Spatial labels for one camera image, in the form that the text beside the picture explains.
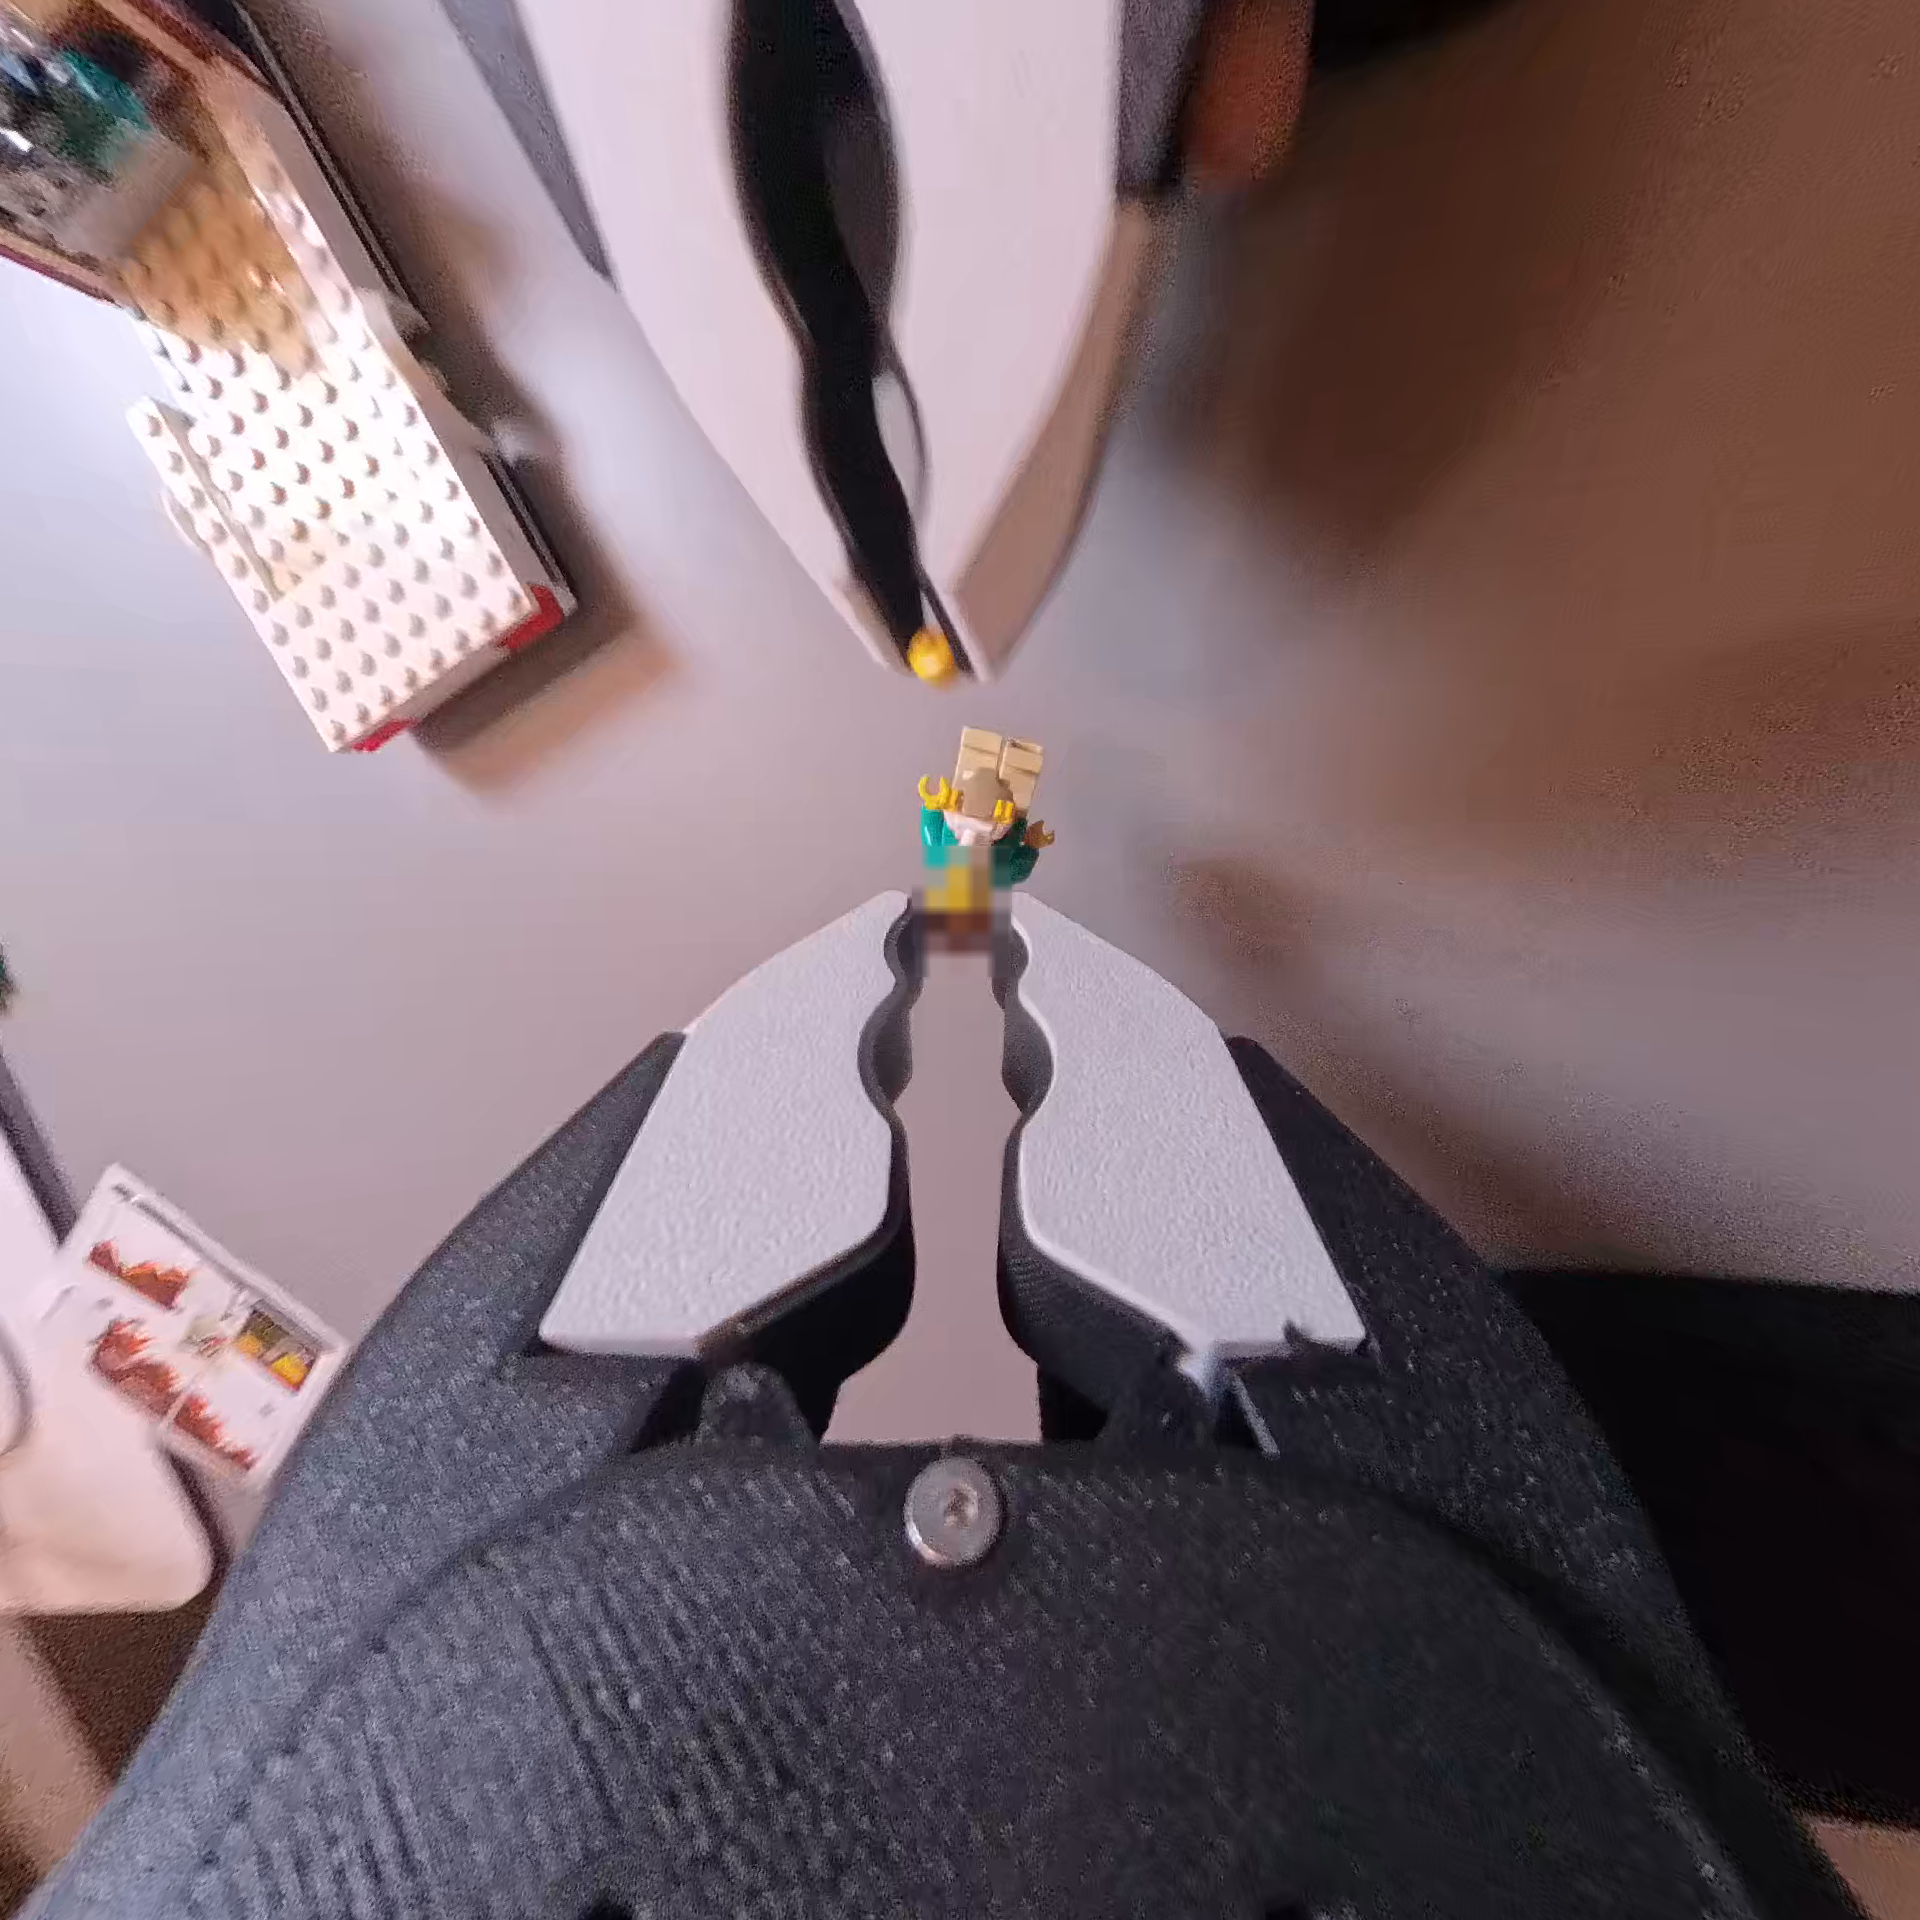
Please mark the person's right hand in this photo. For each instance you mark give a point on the person's right hand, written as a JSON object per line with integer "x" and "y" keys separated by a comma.
{"x": 1244, "y": 83}

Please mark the white tan lego house model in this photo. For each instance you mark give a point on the white tan lego house model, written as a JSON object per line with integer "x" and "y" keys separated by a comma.
{"x": 360, "y": 523}

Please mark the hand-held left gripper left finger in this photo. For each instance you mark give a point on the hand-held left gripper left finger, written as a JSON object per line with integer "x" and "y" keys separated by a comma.
{"x": 734, "y": 1170}

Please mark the yellow minifigure head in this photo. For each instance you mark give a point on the yellow minifigure head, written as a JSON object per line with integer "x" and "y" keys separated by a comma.
{"x": 934, "y": 657}

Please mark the white book stand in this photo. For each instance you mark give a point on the white book stand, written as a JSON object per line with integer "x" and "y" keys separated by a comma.
{"x": 76, "y": 1501}

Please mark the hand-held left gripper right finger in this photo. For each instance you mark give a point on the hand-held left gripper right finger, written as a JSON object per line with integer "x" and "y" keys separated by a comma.
{"x": 1184, "y": 1184}

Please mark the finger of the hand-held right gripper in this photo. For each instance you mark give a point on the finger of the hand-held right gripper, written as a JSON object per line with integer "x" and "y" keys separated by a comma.
{"x": 1020, "y": 301}
{"x": 660, "y": 182}

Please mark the green minifigure torso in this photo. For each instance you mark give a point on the green minifigure torso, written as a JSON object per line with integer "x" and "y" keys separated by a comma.
{"x": 1027, "y": 848}

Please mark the lego sticker sheet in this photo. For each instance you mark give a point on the lego sticker sheet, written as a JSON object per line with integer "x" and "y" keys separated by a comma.
{"x": 182, "y": 1320}

